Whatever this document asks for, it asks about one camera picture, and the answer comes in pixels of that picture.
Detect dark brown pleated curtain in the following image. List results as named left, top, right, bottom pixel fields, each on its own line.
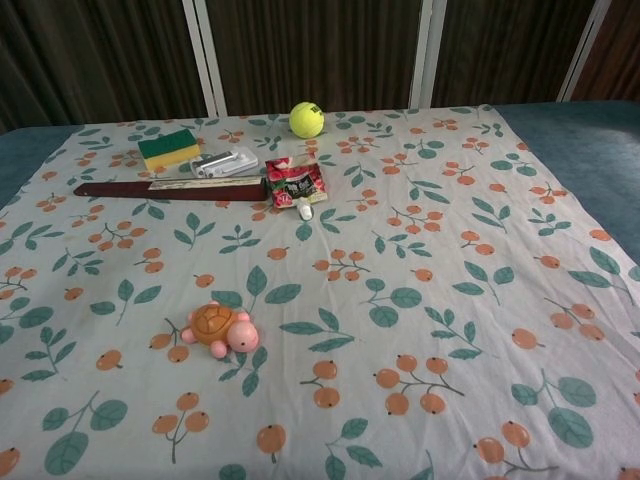
left=0, top=0, right=640, bottom=134

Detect green and yellow sponge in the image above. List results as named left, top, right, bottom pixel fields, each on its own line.
left=137, top=128, right=203, bottom=176

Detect floral fruit print tablecloth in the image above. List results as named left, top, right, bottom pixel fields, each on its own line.
left=0, top=103, right=640, bottom=480

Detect pink turtle toy orange shell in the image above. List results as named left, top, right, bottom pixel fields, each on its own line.
left=179, top=300, right=260, bottom=359

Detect red drink pouch white cap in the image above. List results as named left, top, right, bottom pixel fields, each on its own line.
left=263, top=154, right=328, bottom=222

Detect white screen frame post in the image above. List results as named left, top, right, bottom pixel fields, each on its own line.
left=408, top=0, right=448, bottom=111
left=180, top=0, right=228, bottom=119
left=556, top=0, right=615, bottom=103

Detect yellow-green tennis ball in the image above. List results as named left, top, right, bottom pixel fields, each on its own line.
left=288, top=101, right=326, bottom=139

